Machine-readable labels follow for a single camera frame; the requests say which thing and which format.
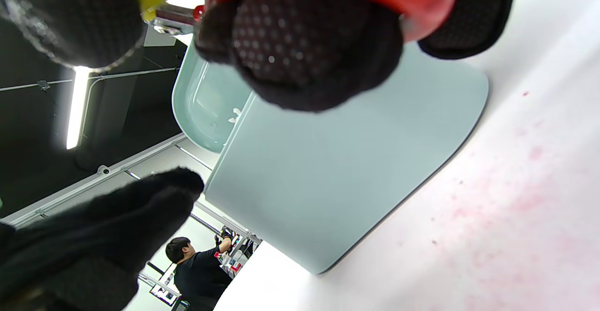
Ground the mint green lidded box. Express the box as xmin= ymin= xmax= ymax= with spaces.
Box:
xmin=172 ymin=35 xmax=489 ymax=275

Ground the person's left hand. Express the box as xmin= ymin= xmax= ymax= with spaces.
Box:
xmin=0 ymin=167 xmax=205 ymax=311

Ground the person's right hand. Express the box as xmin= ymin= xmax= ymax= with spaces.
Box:
xmin=0 ymin=0 xmax=520 ymax=112

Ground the long ceiling light bar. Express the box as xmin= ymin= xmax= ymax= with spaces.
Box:
xmin=66 ymin=66 xmax=90 ymax=150

